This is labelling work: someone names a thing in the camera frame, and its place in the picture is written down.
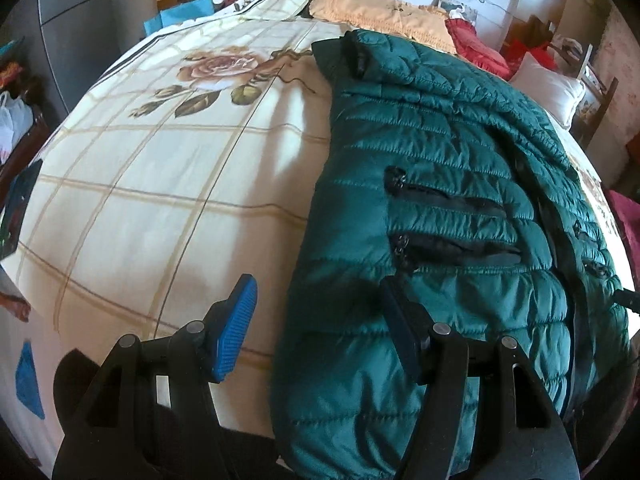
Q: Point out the dark red cloth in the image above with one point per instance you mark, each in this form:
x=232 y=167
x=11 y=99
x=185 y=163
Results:
x=627 y=220

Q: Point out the grey refrigerator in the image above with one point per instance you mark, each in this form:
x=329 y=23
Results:
x=90 y=35

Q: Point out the white pillow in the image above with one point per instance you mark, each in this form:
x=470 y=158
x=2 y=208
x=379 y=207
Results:
x=550 y=87

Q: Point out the blue paper bag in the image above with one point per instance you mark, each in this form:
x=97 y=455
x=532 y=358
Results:
x=185 y=12

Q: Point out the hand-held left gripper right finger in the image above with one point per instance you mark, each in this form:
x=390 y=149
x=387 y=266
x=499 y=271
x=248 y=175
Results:
x=405 y=332

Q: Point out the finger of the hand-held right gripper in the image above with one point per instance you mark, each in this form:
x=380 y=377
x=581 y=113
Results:
x=629 y=300

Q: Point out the yellow folded blanket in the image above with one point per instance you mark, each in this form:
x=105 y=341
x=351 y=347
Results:
x=380 y=10

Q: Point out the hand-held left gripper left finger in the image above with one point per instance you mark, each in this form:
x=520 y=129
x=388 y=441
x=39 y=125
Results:
x=235 y=330

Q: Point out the green quilted jacket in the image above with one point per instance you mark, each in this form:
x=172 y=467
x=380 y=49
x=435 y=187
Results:
x=450 y=160

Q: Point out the framed photo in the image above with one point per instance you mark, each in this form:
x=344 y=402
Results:
x=452 y=7

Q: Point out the bed with floral sheet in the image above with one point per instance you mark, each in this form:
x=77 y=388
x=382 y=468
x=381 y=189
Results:
x=150 y=185

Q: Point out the wooden chair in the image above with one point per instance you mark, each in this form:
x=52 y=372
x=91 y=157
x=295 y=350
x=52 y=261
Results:
x=607 y=100

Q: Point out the white plastic bag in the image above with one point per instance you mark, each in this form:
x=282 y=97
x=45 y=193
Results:
x=12 y=120

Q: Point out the red frilled pillow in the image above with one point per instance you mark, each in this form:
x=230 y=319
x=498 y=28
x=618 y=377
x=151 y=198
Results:
x=475 y=50

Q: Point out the red clothes on chair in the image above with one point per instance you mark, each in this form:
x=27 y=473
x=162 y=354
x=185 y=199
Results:
x=525 y=55

